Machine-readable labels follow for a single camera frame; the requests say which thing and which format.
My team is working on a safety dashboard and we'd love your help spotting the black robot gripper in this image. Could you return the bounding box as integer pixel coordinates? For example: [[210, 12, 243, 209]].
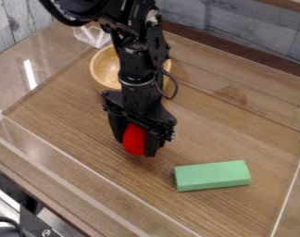
[[102, 78, 176, 157]]

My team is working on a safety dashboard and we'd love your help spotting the red plush strawberry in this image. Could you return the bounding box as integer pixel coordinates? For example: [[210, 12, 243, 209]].
[[123, 123, 146, 156]]

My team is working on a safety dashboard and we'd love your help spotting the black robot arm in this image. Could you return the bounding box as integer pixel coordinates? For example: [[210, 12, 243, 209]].
[[39, 0, 176, 157]]

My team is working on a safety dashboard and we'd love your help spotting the green foam block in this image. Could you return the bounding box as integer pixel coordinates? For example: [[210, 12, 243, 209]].
[[175, 160, 251, 192]]

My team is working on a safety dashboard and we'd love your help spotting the wooden bowl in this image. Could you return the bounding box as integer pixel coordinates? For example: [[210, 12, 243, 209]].
[[88, 44, 172, 94]]

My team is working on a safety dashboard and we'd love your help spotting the clear acrylic triangular stand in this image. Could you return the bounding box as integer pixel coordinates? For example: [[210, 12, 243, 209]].
[[72, 26, 111, 49]]

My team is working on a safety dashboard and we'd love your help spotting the clear acrylic tray wall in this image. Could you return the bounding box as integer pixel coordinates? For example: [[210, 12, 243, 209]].
[[0, 114, 199, 237]]

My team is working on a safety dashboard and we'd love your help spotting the black metal bracket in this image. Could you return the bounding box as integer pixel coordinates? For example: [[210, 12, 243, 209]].
[[19, 206, 63, 237]]

